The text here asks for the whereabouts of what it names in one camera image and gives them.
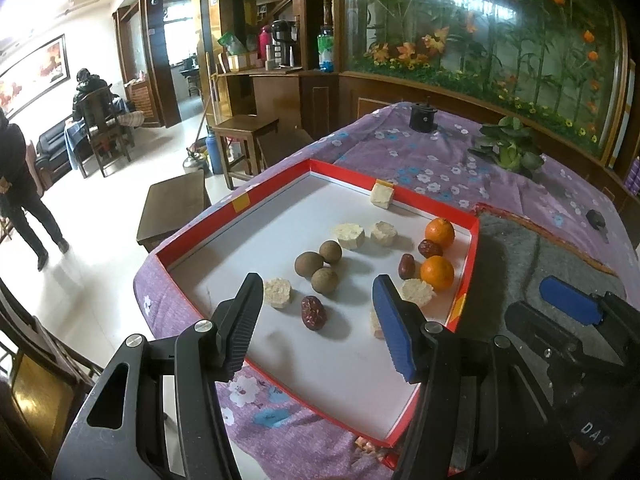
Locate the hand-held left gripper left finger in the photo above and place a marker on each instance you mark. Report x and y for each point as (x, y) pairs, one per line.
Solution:
(240, 330)

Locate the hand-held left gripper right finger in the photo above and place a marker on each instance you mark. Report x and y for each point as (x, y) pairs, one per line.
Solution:
(395, 330)

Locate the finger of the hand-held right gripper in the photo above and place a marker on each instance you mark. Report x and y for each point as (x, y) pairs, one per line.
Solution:
(530, 322)
(570, 294)

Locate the round beige cake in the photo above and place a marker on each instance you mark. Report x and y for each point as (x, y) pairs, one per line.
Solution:
(376, 322)
(416, 291)
(350, 235)
(384, 232)
(277, 292)

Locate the orange mandarin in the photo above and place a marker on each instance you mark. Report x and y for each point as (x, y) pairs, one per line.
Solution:
(440, 232)
(437, 272)

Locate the brown longan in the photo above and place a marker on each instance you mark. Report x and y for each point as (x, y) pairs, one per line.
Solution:
(325, 280)
(306, 264)
(330, 251)

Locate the red cardboard box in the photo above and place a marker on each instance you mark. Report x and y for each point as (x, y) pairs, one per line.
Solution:
(250, 240)

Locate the square beige cake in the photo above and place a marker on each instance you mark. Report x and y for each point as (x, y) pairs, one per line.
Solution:
(382, 194)

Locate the grey felt mat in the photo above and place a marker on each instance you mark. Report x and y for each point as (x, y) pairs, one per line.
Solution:
(540, 255)

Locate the black seat belt buckle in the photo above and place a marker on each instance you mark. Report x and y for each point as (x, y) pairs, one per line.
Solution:
(595, 219)

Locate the purple bottle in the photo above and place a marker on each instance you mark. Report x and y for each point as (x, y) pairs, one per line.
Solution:
(635, 175)

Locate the dark low table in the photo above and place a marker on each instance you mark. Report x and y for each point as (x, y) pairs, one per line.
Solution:
(175, 205)

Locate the green bok choy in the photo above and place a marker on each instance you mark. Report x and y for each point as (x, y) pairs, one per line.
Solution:
(510, 147)

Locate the purple floral cloth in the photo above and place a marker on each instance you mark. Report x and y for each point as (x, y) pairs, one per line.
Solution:
(360, 160)

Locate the metal kettle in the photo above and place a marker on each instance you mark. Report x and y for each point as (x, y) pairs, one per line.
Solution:
(194, 162)

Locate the blue thermos bottle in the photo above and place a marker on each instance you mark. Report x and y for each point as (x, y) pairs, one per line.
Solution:
(214, 150)

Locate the wooden stool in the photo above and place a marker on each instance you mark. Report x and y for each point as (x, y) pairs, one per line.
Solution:
(250, 127)

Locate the dark wooden chair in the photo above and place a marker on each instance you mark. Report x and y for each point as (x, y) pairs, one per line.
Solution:
(35, 370)

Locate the black cup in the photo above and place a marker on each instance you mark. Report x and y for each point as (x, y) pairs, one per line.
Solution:
(422, 117)

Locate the wooden sideboard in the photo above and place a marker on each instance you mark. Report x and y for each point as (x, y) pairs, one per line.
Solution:
(280, 97)

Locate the dark sofa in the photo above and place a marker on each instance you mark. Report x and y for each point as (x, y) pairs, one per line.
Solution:
(50, 147)

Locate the flower mural glass panel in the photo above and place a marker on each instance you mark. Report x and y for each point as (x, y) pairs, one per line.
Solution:
(500, 25)

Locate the red bottle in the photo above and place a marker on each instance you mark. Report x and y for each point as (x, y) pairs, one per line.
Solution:
(262, 45)

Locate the green bag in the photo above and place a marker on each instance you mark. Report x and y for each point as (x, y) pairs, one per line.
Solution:
(231, 44)

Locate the green blue bottle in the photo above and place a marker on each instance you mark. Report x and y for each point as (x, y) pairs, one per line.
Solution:
(326, 50)

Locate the red wall painting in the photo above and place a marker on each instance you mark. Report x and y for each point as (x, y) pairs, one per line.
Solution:
(32, 72)

